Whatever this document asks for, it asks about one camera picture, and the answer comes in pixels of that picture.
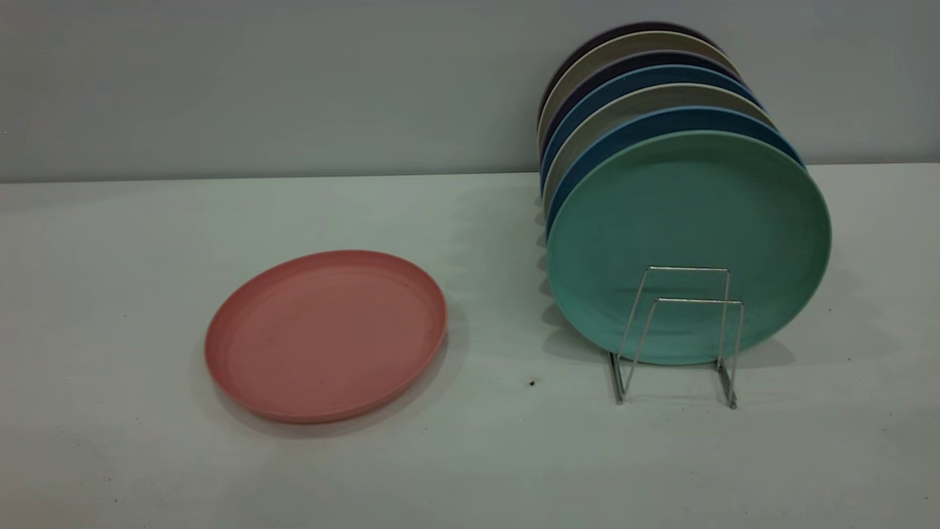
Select green round plate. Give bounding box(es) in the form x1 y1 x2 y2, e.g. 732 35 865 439
546 130 833 366

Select blue round plate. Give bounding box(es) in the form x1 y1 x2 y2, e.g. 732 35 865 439
545 105 806 237
540 65 764 193

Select dark purple round plate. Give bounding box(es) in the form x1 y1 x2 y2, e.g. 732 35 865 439
538 21 725 118

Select pink round plate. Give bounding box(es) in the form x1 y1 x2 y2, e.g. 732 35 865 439
204 250 448 425

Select silver wire plate rack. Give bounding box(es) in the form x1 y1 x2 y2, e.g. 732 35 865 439
608 266 745 409

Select beige round plate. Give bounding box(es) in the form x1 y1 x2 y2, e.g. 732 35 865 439
537 30 742 148
542 82 778 215

